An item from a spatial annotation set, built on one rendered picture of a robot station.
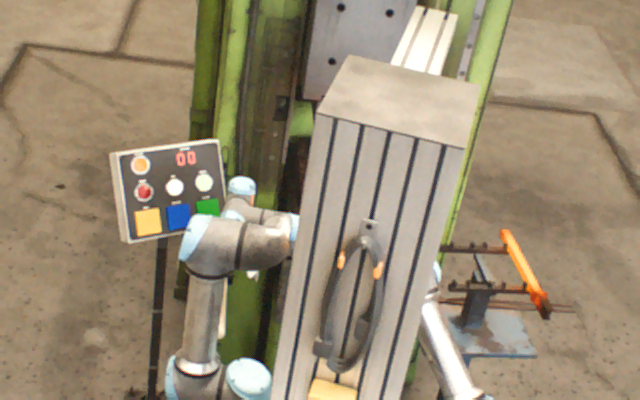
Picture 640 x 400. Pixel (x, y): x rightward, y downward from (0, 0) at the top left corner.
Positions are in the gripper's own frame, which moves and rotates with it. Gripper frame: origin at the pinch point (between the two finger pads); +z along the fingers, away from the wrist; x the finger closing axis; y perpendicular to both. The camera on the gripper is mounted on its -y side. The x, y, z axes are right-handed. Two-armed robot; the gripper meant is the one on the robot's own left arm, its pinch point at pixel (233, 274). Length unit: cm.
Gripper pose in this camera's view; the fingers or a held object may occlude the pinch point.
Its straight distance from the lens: 289.7
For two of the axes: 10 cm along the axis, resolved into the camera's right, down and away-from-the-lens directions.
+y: -2.4, 5.0, -8.3
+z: -1.4, 8.3, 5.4
